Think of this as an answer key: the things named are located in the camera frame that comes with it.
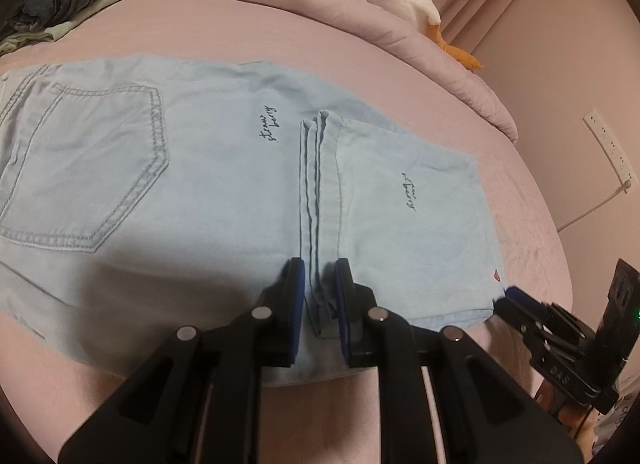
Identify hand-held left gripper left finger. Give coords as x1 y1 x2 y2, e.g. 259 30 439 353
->
57 257 307 464

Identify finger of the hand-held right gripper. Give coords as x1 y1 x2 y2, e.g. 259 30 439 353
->
492 296 540 345
504 286 561 325

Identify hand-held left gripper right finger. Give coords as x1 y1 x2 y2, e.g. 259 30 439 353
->
334 257 585 464

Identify light blue strawberry pants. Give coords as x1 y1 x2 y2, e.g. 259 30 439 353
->
0 56 507 387

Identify folded pale green cloth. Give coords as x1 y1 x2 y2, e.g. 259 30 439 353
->
0 0 127 56

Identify white power cable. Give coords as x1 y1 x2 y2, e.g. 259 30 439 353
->
556 184 631 234

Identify white wall power strip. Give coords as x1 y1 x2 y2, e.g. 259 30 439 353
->
584 107 633 193

